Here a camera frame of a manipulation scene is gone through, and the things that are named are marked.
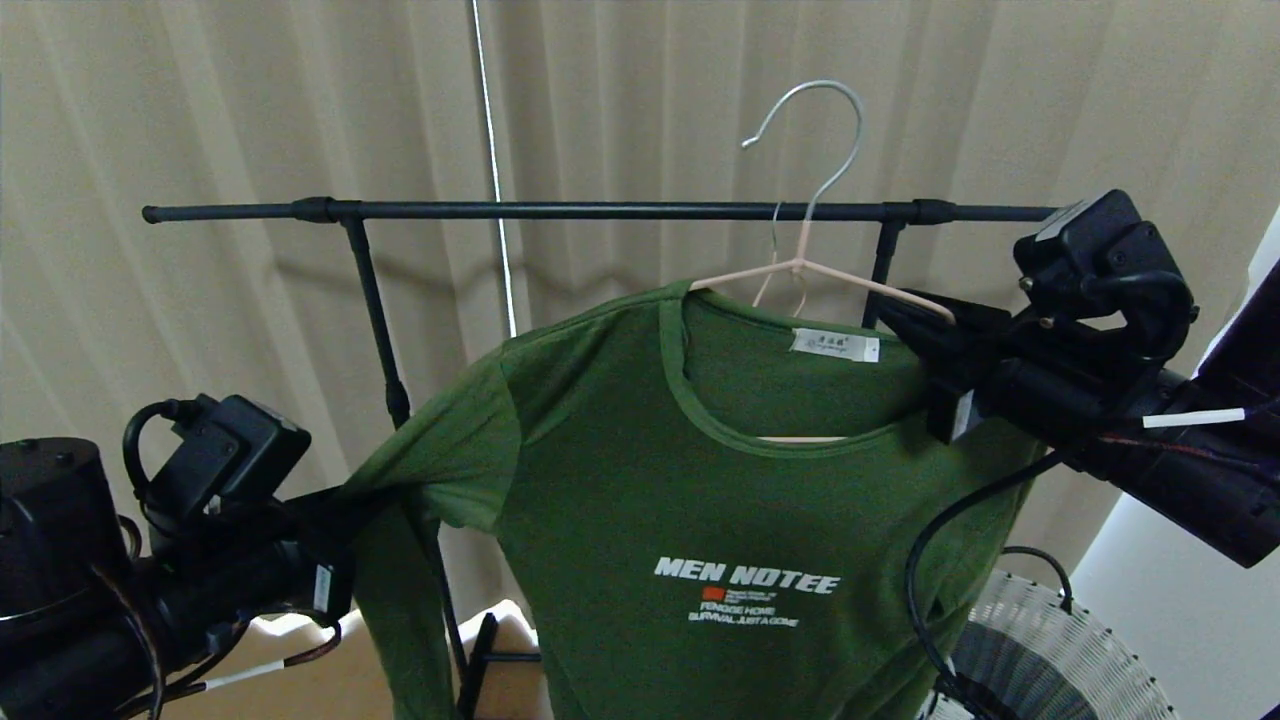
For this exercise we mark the pink clothes hanger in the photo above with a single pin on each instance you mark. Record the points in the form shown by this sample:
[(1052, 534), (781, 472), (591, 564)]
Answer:
[(775, 235), (800, 263)]

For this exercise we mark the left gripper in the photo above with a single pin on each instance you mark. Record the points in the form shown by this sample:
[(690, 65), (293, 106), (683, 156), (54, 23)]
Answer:
[(260, 590)]

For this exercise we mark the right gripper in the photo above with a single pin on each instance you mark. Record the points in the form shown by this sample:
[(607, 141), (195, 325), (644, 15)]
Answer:
[(1030, 400)]

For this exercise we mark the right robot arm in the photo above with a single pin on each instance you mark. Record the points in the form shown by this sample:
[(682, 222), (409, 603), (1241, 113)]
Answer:
[(1220, 490)]

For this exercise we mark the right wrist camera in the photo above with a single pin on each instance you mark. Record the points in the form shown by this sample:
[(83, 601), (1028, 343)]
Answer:
[(1100, 250)]

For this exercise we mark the green long-sleeved shirt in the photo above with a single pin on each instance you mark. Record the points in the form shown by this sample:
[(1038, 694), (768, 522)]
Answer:
[(650, 450)]

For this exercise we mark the white laundry basket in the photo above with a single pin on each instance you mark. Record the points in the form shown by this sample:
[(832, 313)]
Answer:
[(1050, 640)]

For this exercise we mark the black clothes rack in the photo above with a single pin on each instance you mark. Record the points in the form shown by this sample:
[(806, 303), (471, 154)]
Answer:
[(550, 211)]

